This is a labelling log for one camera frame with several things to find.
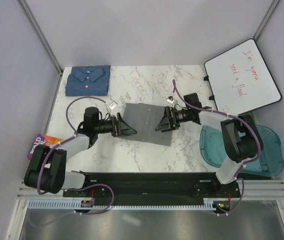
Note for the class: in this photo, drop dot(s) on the Roald Dahl book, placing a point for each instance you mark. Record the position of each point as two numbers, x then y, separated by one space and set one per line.
42 139

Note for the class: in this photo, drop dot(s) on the white whiteboard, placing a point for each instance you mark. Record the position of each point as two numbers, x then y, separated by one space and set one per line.
240 80

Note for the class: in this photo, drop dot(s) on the right aluminium frame post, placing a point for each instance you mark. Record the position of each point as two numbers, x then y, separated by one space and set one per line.
267 16

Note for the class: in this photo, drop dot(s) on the left aluminium frame post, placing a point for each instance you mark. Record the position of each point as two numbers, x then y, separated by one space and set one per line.
39 33

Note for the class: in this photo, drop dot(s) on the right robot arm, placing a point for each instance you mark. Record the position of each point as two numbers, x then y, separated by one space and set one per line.
241 139

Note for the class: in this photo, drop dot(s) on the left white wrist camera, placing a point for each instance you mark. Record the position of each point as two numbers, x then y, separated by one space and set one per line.
111 106

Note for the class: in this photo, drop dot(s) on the blue checked folded shirt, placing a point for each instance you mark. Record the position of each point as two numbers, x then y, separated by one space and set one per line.
88 81

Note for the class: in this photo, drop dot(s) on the teal plastic bin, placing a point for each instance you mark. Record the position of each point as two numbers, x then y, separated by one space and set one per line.
269 164

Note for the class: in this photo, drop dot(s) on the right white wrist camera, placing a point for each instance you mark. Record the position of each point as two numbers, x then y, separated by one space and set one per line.
171 100

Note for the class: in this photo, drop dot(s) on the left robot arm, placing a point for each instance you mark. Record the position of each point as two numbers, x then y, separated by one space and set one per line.
47 172

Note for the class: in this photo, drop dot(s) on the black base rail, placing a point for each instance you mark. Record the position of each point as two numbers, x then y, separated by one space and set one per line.
154 188

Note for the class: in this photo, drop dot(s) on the aluminium frame post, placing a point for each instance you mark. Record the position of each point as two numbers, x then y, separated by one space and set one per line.
39 33
267 16

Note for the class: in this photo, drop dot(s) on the grey long sleeve shirt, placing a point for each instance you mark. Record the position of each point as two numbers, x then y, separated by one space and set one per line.
144 118

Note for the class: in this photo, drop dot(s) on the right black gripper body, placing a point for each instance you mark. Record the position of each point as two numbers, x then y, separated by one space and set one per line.
170 112

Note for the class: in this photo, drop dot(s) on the white slotted cable duct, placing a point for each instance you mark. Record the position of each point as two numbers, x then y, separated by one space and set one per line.
49 204

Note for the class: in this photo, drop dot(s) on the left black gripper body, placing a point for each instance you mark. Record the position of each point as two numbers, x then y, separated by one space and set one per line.
116 129

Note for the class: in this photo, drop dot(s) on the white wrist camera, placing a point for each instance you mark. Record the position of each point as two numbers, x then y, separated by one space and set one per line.
171 100
111 106

